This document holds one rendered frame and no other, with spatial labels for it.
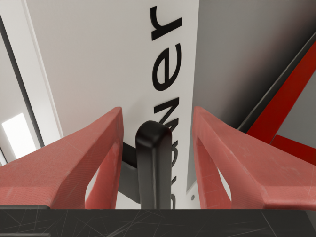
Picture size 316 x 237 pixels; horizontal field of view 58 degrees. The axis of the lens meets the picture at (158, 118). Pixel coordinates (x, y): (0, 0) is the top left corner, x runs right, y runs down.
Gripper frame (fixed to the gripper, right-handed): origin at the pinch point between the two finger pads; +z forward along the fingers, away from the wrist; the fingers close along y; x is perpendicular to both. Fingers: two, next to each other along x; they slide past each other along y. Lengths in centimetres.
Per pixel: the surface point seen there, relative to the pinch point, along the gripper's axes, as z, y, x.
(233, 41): 18.0, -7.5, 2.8
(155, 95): 4.5, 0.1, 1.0
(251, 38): 22.5, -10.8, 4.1
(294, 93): 25.4, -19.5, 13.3
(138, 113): 3.2, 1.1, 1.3
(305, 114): 20.6, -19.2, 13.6
